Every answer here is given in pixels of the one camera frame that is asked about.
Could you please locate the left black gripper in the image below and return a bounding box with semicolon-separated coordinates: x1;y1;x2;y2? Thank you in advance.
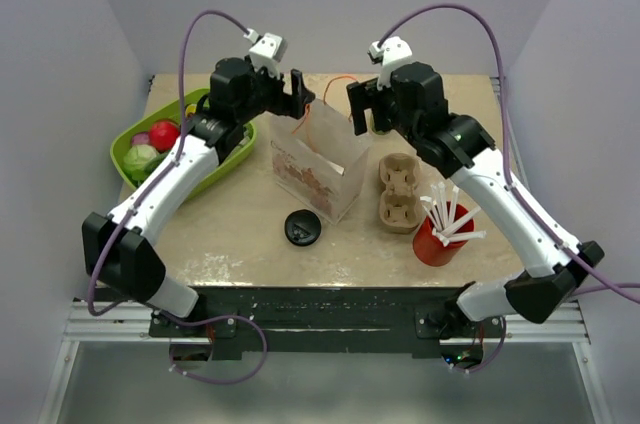
236;60;314;124

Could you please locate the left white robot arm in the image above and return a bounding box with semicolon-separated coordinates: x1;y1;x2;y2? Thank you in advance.
82;58;315;336

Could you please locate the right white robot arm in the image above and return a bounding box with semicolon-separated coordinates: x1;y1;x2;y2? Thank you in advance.
347;62;604;337

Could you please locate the brown pulp cup carrier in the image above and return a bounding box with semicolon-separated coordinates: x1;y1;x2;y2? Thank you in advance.
378;153;423;234

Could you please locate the green bottle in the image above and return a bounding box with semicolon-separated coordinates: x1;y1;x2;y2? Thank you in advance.
185;103;199;118

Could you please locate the red apple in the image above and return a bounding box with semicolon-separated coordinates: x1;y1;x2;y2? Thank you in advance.
148;120;181;153

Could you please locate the white wrapped straw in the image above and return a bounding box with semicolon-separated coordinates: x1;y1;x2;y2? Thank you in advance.
420;182;486;247

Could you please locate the red cup holder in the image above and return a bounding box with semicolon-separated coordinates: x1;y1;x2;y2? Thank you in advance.
412;202;466;267

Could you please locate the red onion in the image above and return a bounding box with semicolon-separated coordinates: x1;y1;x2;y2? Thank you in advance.
131;132;150;146

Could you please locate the green cabbage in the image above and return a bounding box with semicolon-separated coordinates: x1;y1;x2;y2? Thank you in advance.
122;144;159;181

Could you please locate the green plastic bin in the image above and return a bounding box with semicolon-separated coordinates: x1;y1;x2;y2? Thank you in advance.
110;100;258;200

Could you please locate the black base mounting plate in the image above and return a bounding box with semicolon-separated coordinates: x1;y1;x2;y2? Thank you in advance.
150;286;501;361

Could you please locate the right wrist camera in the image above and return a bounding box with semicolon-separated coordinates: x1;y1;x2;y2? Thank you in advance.
368;36;413;90

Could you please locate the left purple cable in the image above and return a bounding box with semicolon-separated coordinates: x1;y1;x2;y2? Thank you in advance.
85;9;269;385

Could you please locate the purple cable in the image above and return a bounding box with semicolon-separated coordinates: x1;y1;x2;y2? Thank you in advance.
375;3;640;375
85;9;269;385

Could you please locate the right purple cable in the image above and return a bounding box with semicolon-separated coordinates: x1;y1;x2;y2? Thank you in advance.
375;3;640;375

